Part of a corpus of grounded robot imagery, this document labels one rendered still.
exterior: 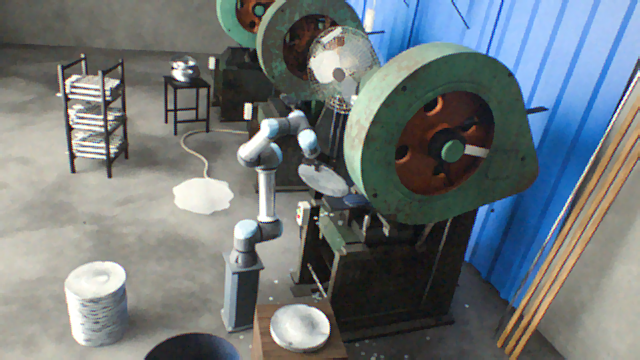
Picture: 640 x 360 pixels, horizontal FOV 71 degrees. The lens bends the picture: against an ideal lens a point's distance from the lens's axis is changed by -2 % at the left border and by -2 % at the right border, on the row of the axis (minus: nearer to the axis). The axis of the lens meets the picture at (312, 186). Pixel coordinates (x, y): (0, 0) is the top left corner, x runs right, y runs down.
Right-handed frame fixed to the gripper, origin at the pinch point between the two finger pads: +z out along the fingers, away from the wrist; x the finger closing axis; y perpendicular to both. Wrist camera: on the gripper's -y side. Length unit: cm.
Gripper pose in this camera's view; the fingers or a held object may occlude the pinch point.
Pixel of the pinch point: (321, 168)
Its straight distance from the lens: 229.8
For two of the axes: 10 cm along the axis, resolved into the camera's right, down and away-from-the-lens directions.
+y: -9.3, -2.7, 2.4
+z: 1.4, 3.3, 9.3
